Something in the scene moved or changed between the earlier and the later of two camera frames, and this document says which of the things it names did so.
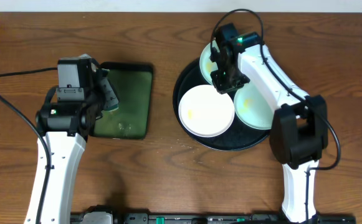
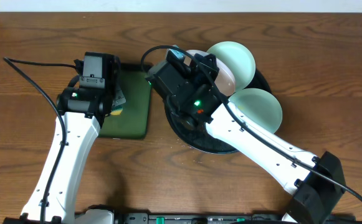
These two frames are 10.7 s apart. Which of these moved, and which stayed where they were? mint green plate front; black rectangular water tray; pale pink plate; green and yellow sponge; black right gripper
Moved: pale pink plate; black right gripper; green and yellow sponge
Stayed: mint green plate front; black rectangular water tray
